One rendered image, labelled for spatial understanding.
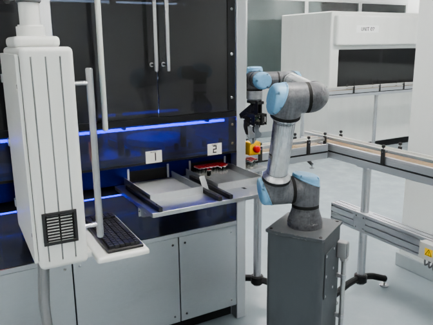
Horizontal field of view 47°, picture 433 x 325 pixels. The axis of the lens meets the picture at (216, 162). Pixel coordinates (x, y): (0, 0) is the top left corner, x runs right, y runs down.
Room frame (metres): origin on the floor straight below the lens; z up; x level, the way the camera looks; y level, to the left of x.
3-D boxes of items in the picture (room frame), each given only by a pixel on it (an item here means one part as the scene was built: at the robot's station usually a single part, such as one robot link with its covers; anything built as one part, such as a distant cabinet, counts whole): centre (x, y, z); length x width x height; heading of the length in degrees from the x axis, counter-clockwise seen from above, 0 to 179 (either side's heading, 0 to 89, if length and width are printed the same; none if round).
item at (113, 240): (1.92, 0.43, 0.82); 0.40 x 0.14 x 0.02; 28
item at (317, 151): (2.96, -0.37, 0.92); 0.69 x 0.16 x 0.16; 120
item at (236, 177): (2.47, -0.04, 0.90); 0.34 x 0.26 x 0.04; 30
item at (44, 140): (1.83, 0.65, 1.19); 0.50 x 0.19 x 0.78; 28
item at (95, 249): (1.90, 0.48, 0.79); 0.45 x 0.28 x 0.03; 28
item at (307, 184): (2.03, -0.37, 0.96); 0.13 x 0.12 x 0.14; 101
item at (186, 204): (2.32, 0.08, 0.87); 0.70 x 0.48 x 0.02; 120
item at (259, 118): (2.34, -0.19, 1.23); 0.09 x 0.08 x 0.12; 31
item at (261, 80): (2.26, -0.22, 1.39); 0.11 x 0.11 x 0.08; 11
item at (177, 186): (2.30, 0.26, 0.90); 0.34 x 0.26 x 0.04; 30
